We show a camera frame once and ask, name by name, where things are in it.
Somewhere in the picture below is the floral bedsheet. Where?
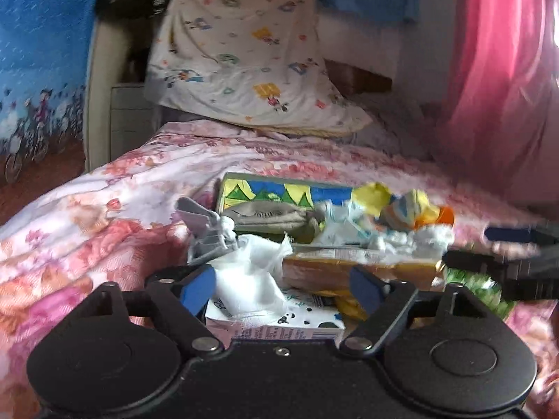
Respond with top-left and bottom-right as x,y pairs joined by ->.
0,120 -> 559,419

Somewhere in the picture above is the white and blue milk carton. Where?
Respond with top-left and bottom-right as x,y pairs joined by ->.
204,290 -> 346,345

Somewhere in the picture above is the wooden headboard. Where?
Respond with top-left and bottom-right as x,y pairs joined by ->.
325,59 -> 394,97

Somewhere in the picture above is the pink curtain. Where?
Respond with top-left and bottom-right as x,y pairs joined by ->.
437,0 -> 559,201

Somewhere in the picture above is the yellow cloth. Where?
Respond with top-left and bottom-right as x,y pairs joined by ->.
354,182 -> 394,216

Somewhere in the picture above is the bread in yellow bag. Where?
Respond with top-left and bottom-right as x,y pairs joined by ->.
282,249 -> 446,319

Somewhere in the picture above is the yellow and blue striped sock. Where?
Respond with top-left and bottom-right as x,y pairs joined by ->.
380,190 -> 440,232

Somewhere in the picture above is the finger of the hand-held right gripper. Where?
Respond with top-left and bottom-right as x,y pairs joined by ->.
443,251 -> 525,273
485,222 -> 559,245

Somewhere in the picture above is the cartoon print pillow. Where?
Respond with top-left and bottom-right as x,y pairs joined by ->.
144,0 -> 372,134

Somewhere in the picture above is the blue printed wardrobe cover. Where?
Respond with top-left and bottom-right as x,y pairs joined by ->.
0,0 -> 116,184

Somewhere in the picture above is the grey ribbed sock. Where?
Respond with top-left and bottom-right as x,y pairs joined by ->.
175,196 -> 239,267

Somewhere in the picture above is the beige wooden cabinet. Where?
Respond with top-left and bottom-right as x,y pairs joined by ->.
83,22 -> 153,175

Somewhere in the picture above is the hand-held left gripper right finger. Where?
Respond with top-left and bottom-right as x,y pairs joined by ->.
338,265 -> 492,354

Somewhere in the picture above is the colourful printed cardboard box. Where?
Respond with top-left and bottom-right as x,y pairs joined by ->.
216,171 -> 446,267

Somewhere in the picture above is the white drawer cabinet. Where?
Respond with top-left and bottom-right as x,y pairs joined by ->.
109,83 -> 162,149

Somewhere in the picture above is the jar of green paper stars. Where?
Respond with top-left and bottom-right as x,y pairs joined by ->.
445,268 -> 516,319

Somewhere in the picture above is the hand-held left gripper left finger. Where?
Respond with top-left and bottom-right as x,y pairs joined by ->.
74,264 -> 224,354

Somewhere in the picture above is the white gauze cloth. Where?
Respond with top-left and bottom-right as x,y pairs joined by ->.
205,233 -> 293,328

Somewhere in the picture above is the grey crumpled cloth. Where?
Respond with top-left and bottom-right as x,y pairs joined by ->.
349,91 -> 442,158

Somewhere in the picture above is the orange soft item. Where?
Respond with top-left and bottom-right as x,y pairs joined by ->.
415,206 -> 455,230

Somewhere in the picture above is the black bag with white print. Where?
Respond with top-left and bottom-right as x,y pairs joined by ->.
142,0 -> 171,18

